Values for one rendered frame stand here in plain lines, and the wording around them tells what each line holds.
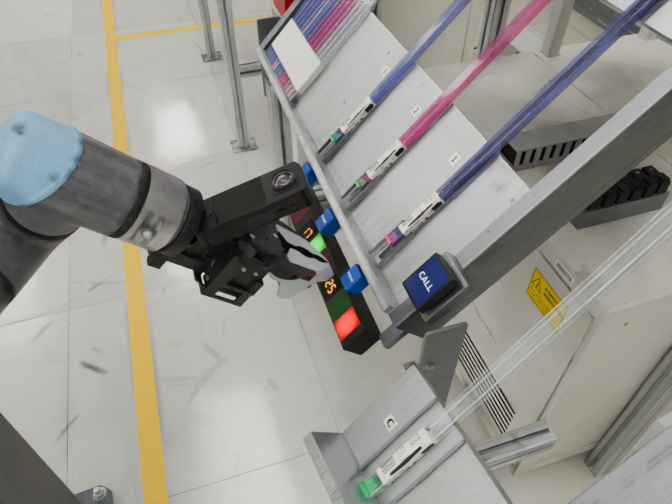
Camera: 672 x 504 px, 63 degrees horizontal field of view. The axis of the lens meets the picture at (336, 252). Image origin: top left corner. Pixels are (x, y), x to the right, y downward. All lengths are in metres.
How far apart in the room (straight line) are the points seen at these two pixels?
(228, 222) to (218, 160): 1.56
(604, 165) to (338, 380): 0.98
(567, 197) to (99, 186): 0.43
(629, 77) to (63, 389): 1.50
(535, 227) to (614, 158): 0.10
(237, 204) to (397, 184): 0.24
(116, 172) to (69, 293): 1.27
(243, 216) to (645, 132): 0.38
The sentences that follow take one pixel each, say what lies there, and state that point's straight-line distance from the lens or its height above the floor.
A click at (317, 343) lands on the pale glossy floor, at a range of 1.48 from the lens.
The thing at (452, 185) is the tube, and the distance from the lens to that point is 0.64.
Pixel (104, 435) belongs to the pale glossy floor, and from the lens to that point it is 1.45.
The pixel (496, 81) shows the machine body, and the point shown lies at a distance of 1.28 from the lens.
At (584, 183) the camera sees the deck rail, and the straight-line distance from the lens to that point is 0.59.
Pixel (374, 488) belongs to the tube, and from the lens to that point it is 0.52.
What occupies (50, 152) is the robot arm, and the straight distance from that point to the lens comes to 0.48.
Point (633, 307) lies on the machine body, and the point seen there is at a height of 0.61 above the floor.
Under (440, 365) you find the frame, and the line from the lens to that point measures 0.63.
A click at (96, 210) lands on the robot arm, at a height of 0.91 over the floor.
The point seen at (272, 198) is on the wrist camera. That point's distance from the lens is 0.53.
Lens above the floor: 1.22
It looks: 46 degrees down
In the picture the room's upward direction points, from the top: straight up
